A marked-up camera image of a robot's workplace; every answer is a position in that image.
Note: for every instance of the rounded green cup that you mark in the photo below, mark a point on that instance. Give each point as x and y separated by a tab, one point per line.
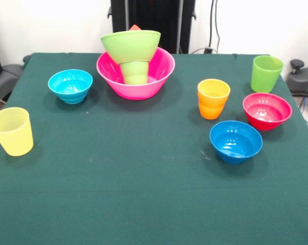
134	72

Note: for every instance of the small blue bowl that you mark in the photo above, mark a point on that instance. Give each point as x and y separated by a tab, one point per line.
235	150

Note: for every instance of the tall green cup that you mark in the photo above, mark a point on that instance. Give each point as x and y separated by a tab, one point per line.
264	79

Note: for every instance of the yellow cup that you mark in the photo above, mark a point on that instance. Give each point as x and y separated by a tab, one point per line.
14	137

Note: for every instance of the red cup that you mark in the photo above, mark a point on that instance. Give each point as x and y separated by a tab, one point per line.
135	27

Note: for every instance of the large pink bowl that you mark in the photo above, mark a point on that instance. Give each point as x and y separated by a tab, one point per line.
138	90

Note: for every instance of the small magenta bowl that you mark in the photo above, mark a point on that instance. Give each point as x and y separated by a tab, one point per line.
266	120

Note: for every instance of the dark green tablecloth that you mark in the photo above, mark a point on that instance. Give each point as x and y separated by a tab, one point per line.
148	178

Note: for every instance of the large green bowl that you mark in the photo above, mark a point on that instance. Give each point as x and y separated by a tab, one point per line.
130	46

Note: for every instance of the small cyan bowl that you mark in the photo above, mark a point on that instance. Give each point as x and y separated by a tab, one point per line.
70	86

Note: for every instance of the orange cup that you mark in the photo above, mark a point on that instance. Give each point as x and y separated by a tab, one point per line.
212	107

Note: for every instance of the grey chair base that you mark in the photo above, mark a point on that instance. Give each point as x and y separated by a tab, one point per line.
302	81
5	79

